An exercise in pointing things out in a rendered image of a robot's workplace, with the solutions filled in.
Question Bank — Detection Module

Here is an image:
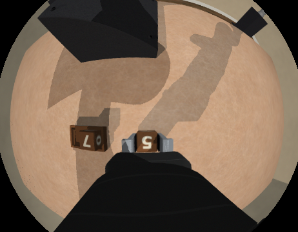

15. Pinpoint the brown digit cube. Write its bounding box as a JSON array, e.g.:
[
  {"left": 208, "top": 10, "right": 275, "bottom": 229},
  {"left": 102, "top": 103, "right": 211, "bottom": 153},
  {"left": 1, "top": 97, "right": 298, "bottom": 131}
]
[
  {"left": 79, "top": 130, "right": 102, "bottom": 151},
  {"left": 136, "top": 130, "right": 157, "bottom": 152}
]

